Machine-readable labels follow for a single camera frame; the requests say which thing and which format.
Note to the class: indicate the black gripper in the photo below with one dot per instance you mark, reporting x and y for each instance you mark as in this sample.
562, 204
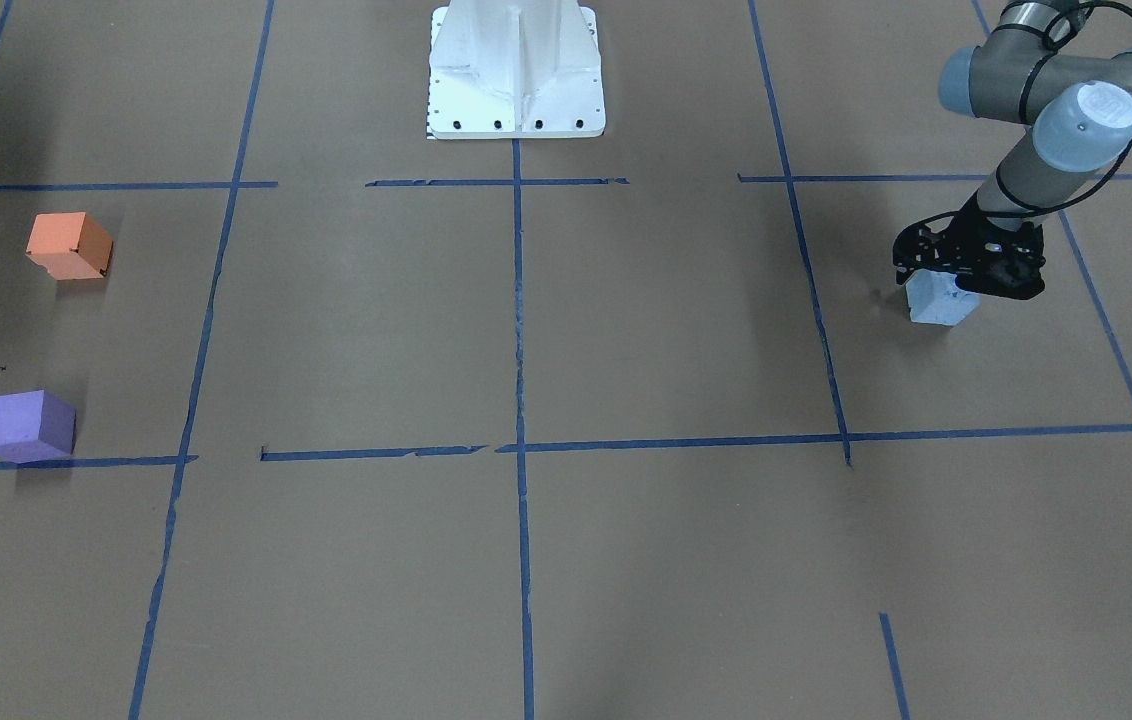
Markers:
973, 238

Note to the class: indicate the light blue foam block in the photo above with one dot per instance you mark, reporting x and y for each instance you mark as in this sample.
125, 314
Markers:
935, 298

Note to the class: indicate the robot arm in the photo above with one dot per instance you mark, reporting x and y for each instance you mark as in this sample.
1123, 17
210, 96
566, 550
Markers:
1076, 112

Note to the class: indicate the orange foam block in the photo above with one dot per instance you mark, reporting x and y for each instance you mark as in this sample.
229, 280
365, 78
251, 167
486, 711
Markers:
70, 246

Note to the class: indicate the purple foam block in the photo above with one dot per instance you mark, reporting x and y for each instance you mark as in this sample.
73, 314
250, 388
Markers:
35, 426

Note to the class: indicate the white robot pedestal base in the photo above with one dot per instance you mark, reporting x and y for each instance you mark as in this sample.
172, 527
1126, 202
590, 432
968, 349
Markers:
515, 69

